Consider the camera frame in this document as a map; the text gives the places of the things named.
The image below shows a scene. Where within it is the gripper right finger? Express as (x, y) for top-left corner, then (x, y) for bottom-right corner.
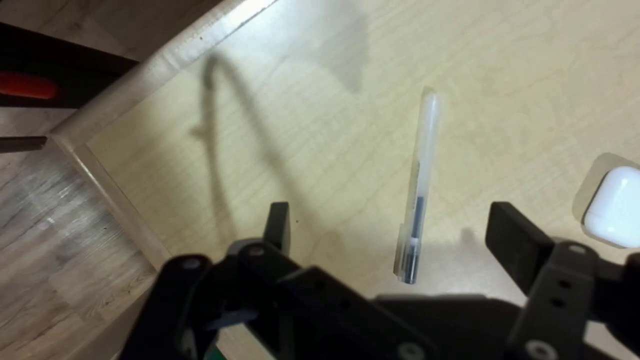
(485, 201), (640, 360)

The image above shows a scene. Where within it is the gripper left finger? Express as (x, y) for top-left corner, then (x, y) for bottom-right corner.
(118, 201), (437, 360)

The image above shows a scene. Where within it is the clear plastic pen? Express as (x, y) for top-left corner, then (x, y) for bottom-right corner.
(393, 87), (442, 285)

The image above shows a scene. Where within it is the white earbud case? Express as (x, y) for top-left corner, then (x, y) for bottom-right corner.
(583, 166), (640, 249)

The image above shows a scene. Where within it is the black furniture with orange part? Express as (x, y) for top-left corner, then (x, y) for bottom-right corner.
(0, 22), (140, 109)

